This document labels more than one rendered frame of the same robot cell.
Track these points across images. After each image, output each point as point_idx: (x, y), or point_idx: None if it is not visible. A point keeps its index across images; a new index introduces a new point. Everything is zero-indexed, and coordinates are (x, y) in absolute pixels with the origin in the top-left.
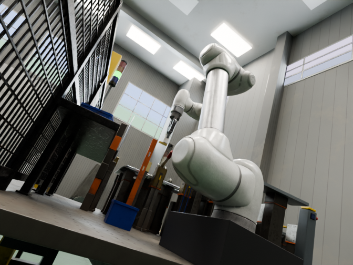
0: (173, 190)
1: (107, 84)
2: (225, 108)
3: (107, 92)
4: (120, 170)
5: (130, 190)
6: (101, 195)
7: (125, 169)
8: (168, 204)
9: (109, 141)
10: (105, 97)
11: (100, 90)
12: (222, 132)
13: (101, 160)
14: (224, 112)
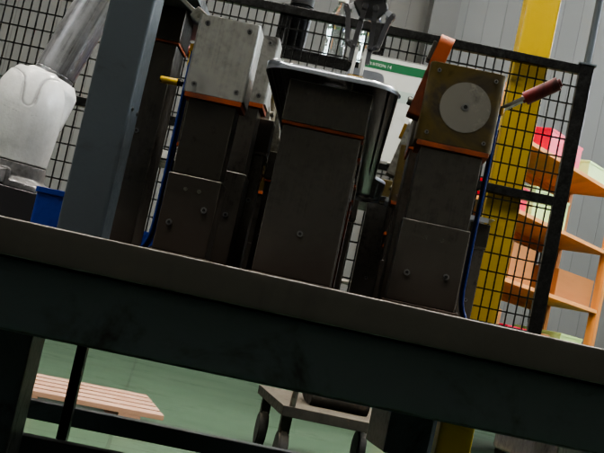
0: (374, 177)
1: (552, 9)
2: (68, 11)
3: (591, 22)
4: (372, 201)
5: (382, 236)
6: (364, 276)
7: (357, 194)
8: (385, 223)
9: (165, 160)
10: (589, 37)
11: (375, 67)
12: (39, 60)
13: (365, 202)
14: (58, 25)
